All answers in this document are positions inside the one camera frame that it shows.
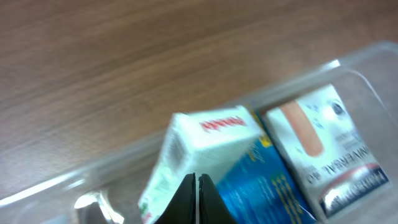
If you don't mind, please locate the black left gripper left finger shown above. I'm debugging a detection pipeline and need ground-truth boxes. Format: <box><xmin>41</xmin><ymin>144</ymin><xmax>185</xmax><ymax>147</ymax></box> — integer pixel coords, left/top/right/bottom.
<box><xmin>155</xmin><ymin>173</ymin><xmax>196</xmax><ymax>224</ymax></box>

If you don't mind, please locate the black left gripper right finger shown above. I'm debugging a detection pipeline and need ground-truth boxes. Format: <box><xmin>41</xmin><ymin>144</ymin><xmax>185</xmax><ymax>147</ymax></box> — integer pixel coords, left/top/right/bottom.
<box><xmin>199</xmin><ymin>174</ymin><xmax>237</xmax><ymax>224</ymax></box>

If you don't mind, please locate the blue box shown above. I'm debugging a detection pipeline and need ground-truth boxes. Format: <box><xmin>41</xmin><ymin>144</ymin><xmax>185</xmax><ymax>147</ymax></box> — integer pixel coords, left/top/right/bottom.
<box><xmin>214</xmin><ymin>116</ymin><xmax>317</xmax><ymax>224</ymax></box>

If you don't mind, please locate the white green medicine box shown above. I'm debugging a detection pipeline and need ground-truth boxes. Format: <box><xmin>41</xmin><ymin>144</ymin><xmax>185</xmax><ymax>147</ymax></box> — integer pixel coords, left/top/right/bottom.
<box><xmin>138</xmin><ymin>105</ymin><xmax>265</xmax><ymax>223</ymax></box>

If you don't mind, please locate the white plaster box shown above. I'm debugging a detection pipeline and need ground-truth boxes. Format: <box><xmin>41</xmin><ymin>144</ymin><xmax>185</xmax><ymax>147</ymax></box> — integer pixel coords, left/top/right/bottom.
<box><xmin>262</xmin><ymin>85</ymin><xmax>389</xmax><ymax>222</ymax></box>

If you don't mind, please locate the clear plastic container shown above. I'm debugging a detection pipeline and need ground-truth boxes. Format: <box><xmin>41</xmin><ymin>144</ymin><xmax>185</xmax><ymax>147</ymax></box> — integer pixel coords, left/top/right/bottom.
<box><xmin>1</xmin><ymin>42</ymin><xmax>397</xmax><ymax>223</ymax></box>

